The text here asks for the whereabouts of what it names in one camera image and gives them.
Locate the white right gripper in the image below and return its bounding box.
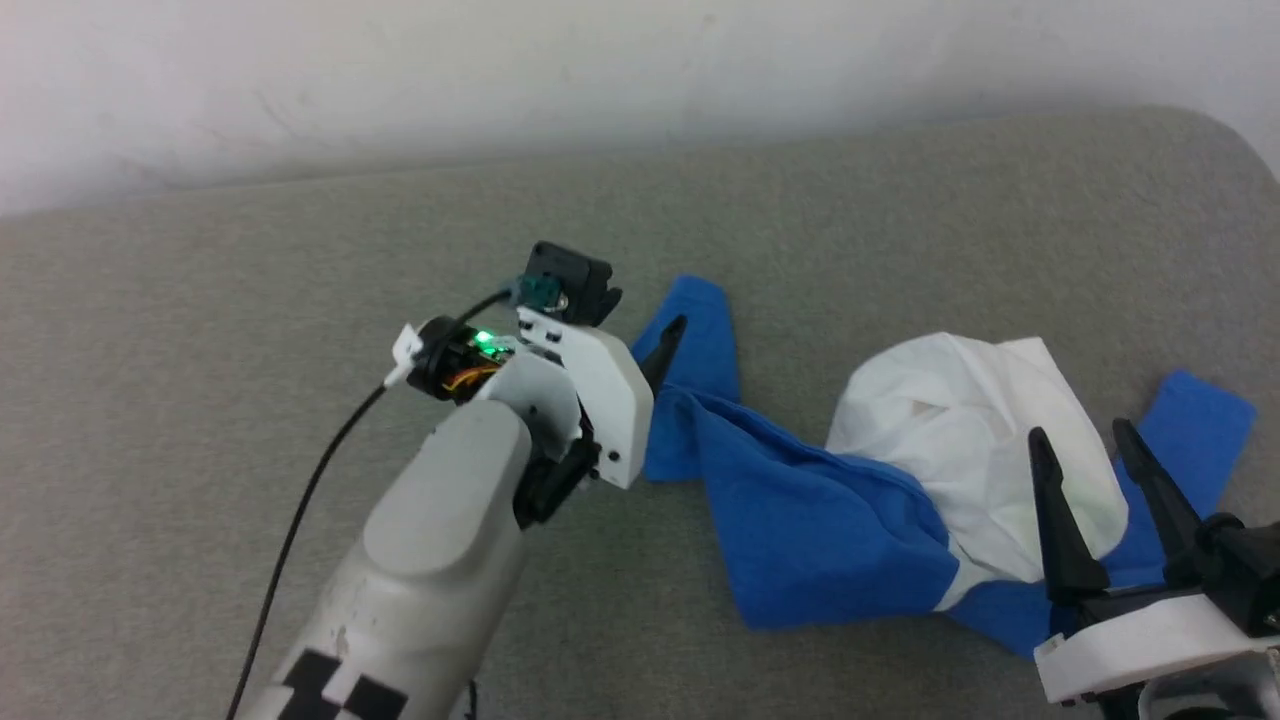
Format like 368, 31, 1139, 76
1029, 417, 1280, 706

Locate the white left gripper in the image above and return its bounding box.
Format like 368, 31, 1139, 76
515, 305, 690, 492

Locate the blue and white t-shirt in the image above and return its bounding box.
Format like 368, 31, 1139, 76
632, 275, 1259, 659

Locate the grey fabric sofa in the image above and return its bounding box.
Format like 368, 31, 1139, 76
0, 105, 1280, 720

